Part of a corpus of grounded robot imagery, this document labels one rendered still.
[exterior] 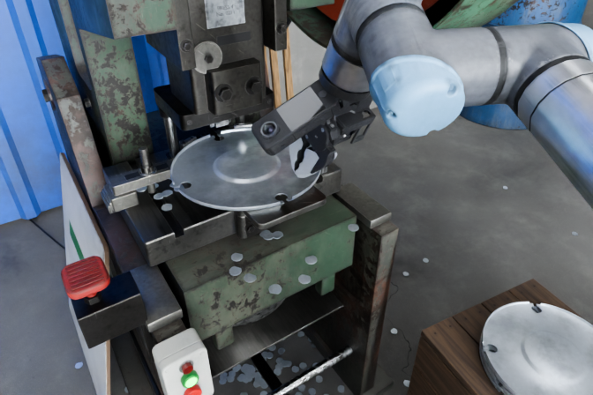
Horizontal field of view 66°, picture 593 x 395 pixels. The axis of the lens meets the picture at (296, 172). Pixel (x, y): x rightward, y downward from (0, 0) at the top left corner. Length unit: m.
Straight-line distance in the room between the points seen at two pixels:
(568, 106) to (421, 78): 0.12
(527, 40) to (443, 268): 1.45
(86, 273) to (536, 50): 0.64
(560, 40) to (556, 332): 0.86
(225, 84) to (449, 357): 0.77
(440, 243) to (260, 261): 1.18
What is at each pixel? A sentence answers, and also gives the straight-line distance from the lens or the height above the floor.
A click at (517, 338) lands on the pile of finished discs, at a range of 1.19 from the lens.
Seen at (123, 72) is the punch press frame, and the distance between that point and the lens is 1.06.
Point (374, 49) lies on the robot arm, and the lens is 0.44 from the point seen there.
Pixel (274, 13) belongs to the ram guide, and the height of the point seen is 1.06.
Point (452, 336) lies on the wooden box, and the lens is 1.19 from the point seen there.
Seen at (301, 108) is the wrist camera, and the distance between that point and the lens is 0.58.
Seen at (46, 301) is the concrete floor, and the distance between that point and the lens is 1.88.
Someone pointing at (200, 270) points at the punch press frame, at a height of 0.65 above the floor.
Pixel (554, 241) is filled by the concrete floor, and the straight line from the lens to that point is 2.16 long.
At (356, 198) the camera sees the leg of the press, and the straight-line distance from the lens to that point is 1.04.
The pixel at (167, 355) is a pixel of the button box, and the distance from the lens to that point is 0.79.
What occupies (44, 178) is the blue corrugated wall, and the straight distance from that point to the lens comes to 2.21.
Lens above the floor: 1.26
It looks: 33 degrees down
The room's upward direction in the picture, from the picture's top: straight up
